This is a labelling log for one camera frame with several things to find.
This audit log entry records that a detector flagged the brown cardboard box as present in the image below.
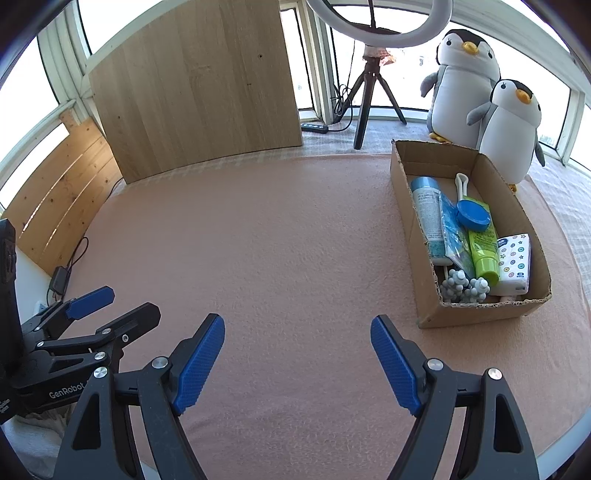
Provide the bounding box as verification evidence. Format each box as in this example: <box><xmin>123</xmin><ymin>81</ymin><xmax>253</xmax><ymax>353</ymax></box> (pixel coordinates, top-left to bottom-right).
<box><xmin>389</xmin><ymin>140</ymin><xmax>552</xmax><ymax>329</ymax></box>

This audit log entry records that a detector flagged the white tube with blue cap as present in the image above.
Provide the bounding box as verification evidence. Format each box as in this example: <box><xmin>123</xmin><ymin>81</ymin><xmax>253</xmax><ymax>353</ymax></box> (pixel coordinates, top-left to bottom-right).
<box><xmin>410</xmin><ymin>176</ymin><xmax>451</xmax><ymax>265</ymax></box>

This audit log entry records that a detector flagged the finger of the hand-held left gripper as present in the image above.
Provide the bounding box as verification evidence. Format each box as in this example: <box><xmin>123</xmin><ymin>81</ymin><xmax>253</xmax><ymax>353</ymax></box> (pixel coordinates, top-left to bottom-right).
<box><xmin>34</xmin><ymin>302</ymin><xmax>162</xmax><ymax>370</ymax></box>
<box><xmin>21</xmin><ymin>286</ymin><xmax>116</xmax><ymax>342</ymax></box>

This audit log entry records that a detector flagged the pine slat headboard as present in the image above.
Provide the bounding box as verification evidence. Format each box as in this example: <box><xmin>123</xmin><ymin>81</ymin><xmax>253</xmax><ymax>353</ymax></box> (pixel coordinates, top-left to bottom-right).
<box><xmin>2</xmin><ymin>117</ymin><xmax>124</xmax><ymax>278</ymax></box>

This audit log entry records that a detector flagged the small penguin plush toy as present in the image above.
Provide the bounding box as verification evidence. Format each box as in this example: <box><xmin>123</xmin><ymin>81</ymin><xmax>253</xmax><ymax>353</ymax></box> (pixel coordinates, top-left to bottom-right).
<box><xmin>466</xmin><ymin>79</ymin><xmax>546</xmax><ymax>192</ymax></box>

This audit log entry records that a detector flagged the white ring light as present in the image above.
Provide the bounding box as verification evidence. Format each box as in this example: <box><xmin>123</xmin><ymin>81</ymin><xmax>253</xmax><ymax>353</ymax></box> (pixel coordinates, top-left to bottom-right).
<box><xmin>307</xmin><ymin>0</ymin><xmax>453</xmax><ymax>48</ymax></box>

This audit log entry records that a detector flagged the green tube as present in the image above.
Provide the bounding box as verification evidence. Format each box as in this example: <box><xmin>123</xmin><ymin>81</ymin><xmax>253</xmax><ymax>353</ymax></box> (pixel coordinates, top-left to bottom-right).
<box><xmin>467</xmin><ymin>200</ymin><xmax>500</xmax><ymax>286</ymax></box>

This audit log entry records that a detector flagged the blue plastic packet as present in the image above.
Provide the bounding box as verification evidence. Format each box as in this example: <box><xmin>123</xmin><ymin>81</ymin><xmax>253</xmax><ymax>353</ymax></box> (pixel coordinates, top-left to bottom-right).
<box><xmin>438</xmin><ymin>191</ymin><xmax>477</xmax><ymax>280</ymax></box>

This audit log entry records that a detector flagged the large penguin plush toy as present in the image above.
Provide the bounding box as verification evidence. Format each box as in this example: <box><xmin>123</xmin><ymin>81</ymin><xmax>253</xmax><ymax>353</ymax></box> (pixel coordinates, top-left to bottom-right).
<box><xmin>420</xmin><ymin>28</ymin><xmax>502</xmax><ymax>144</ymax></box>

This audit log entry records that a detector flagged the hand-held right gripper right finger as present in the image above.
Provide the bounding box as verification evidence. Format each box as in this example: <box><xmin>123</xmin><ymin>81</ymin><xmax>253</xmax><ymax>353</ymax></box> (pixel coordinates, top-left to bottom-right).
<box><xmin>370</xmin><ymin>315</ymin><xmax>541</xmax><ymax>480</ymax></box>

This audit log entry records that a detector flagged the black tripod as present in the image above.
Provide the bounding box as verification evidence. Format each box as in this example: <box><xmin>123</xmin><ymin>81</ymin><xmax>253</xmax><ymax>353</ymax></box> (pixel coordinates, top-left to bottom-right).
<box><xmin>344</xmin><ymin>44</ymin><xmax>408</xmax><ymax>151</ymax></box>

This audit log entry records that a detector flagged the black power adapter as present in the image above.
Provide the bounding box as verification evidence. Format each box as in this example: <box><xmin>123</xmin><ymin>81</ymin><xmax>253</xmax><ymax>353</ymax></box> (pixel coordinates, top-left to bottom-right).
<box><xmin>50</xmin><ymin>266</ymin><xmax>71</xmax><ymax>296</ymax></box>

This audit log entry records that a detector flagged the blue round lid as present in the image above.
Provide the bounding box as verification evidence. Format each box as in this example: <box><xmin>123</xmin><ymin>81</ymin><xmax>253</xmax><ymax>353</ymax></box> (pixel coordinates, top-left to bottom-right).
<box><xmin>456</xmin><ymin>196</ymin><xmax>494</xmax><ymax>232</ymax></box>

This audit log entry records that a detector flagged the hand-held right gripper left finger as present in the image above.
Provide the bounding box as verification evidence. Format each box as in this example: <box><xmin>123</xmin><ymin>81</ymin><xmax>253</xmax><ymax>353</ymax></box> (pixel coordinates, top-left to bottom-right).
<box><xmin>53</xmin><ymin>313</ymin><xmax>227</xmax><ymax>480</ymax></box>

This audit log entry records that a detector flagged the dotted tissue pack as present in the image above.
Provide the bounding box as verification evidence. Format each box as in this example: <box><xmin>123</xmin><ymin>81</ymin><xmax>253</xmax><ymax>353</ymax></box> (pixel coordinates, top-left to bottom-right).
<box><xmin>489</xmin><ymin>233</ymin><xmax>532</xmax><ymax>296</ymax></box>

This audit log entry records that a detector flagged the black adapter cable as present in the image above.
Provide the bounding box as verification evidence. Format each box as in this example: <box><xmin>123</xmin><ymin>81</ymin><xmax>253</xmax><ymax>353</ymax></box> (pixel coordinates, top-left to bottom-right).
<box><xmin>65</xmin><ymin>180</ymin><xmax>125</xmax><ymax>278</ymax></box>

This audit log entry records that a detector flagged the black cable bundle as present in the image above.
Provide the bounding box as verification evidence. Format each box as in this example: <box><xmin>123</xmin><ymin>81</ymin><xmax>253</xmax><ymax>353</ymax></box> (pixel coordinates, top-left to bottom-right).
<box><xmin>329</xmin><ymin>83</ymin><xmax>357</xmax><ymax>134</ymax></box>

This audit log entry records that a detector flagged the large light wooden board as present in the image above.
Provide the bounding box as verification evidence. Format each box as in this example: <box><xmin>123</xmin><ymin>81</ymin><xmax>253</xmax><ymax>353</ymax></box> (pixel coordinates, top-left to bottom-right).
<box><xmin>88</xmin><ymin>0</ymin><xmax>303</xmax><ymax>184</ymax></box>

